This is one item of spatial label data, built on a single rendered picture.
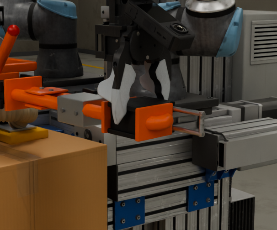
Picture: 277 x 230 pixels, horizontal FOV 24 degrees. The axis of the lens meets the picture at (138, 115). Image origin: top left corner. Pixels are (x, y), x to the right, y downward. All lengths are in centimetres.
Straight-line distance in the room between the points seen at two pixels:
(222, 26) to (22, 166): 57
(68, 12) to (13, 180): 84
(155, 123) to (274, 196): 335
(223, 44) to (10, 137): 52
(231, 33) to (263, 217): 248
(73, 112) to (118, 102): 13
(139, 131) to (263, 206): 315
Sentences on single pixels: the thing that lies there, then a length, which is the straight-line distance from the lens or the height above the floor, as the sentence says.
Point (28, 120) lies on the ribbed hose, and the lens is 141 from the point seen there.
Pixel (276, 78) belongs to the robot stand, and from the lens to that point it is 206.
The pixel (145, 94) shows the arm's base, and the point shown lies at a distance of 158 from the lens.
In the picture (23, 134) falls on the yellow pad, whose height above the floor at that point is 100.
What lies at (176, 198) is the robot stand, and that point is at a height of 77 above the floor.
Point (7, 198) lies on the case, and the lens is 127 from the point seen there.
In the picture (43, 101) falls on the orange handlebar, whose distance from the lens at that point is 117.
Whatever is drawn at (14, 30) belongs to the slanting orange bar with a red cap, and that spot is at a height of 123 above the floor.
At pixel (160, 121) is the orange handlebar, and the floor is 111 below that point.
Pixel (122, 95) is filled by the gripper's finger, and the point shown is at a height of 115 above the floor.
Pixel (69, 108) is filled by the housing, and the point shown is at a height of 111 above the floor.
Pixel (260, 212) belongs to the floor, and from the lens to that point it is 400.
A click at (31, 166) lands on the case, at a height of 97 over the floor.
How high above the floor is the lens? 131
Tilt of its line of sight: 11 degrees down
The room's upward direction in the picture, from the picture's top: straight up
